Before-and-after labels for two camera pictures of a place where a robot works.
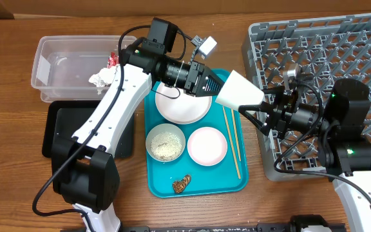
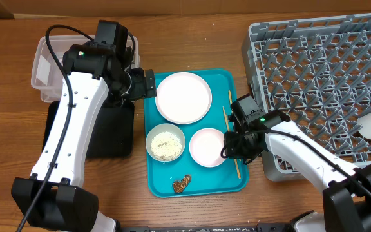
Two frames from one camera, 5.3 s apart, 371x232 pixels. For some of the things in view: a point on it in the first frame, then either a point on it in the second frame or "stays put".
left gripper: (190, 87) -> (141, 89)
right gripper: (275, 111) -> (235, 151)
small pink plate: (207, 146) stays put
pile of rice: (165, 145) stays put
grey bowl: (165, 142) stays put
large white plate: (179, 107) stays put
